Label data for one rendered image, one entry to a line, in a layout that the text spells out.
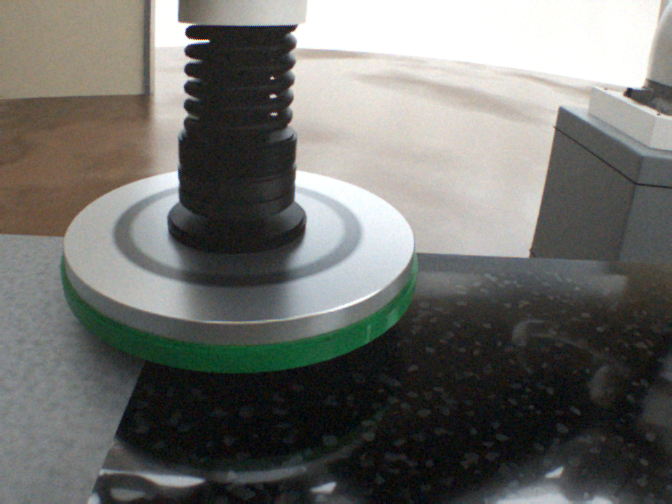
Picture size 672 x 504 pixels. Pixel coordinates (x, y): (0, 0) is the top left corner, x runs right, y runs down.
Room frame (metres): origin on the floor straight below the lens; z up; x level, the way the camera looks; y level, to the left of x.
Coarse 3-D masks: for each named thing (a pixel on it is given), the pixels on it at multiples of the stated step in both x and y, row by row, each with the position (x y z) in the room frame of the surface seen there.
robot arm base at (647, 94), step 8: (648, 80) 1.18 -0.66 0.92; (632, 88) 1.18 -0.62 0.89; (640, 88) 1.16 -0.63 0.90; (648, 88) 1.16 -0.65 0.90; (656, 88) 1.15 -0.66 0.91; (664, 88) 1.13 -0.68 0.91; (624, 96) 1.24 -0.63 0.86; (632, 96) 1.15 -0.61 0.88; (640, 96) 1.15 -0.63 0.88; (648, 96) 1.15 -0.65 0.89; (656, 96) 1.14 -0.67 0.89; (664, 96) 1.12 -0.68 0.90; (648, 104) 1.15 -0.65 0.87; (656, 104) 1.12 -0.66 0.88; (664, 104) 1.10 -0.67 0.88; (664, 112) 1.08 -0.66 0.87
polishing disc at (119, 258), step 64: (128, 192) 0.35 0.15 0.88; (320, 192) 0.37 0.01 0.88; (64, 256) 0.26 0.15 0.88; (128, 256) 0.26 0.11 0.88; (192, 256) 0.27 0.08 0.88; (256, 256) 0.27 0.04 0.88; (320, 256) 0.28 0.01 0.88; (384, 256) 0.29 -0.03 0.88; (128, 320) 0.21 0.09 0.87; (192, 320) 0.21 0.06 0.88; (256, 320) 0.21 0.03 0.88; (320, 320) 0.22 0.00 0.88
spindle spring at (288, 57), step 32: (192, 32) 0.29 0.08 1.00; (224, 32) 0.28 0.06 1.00; (256, 32) 0.29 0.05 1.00; (288, 32) 0.30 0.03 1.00; (192, 64) 0.30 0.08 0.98; (224, 64) 0.29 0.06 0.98; (256, 64) 0.29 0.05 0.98; (288, 64) 0.30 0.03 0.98; (192, 96) 0.30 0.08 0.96; (224, 96) 0.28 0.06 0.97; (256, 96) 0.29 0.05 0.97; (288, 96) 0.31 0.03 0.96; (192, 128) 0.29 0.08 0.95; (224, 128) 0.28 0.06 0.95; (256, 128) 0.29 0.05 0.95
